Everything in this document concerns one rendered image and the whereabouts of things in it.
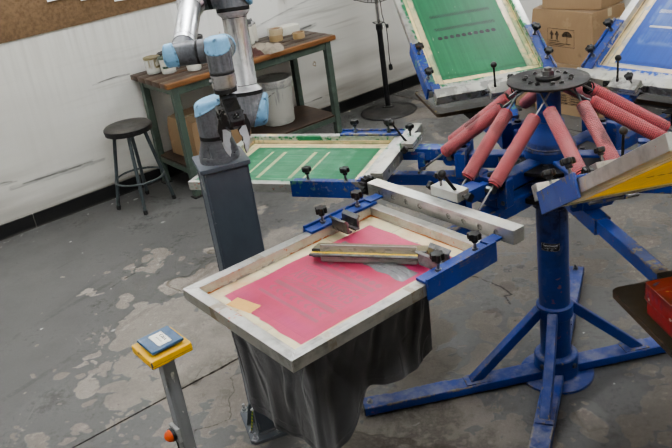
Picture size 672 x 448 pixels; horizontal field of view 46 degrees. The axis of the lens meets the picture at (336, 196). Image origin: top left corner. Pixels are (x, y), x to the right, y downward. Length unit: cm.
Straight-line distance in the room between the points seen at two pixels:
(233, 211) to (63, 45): 325
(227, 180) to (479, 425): 141
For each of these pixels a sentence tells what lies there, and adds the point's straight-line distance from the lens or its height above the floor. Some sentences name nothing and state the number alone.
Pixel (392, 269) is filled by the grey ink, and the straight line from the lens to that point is 247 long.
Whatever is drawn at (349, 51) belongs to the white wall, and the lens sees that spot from 728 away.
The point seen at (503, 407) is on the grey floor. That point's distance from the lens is 342.
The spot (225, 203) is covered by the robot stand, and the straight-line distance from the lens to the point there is 290.
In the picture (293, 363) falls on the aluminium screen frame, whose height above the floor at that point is 98.
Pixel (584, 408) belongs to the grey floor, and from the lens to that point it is 343.
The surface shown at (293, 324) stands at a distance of 228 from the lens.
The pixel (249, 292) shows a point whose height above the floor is 95.
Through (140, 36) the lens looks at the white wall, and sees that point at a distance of 617.
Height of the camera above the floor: 215
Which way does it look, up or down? 23 degrees down
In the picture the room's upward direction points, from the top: 8 degrees counter-clockwise
